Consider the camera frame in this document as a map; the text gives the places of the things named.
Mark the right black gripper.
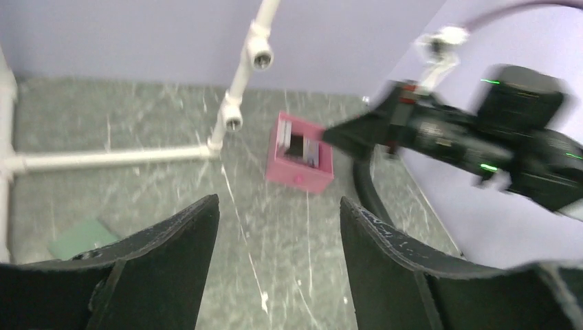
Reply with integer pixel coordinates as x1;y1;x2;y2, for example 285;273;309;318
322;65;568;179

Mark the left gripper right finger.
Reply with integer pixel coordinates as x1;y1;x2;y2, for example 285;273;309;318
340;198;582;329

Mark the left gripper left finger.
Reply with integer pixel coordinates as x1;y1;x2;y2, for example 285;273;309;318
1;195;220;329

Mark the pink plastic tray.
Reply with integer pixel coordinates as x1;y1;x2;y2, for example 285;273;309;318
265;111;334;194

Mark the green card holder wallet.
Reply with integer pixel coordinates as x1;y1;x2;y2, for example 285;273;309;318
48;219;120;260

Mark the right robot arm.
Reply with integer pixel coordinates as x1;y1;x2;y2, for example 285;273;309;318
322;65;582;216

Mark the grey card stack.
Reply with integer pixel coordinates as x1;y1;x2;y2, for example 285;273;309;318
276;120;292;154

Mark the white pvc pipe frame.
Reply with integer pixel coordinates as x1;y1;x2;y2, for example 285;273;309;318
1;1;274;263

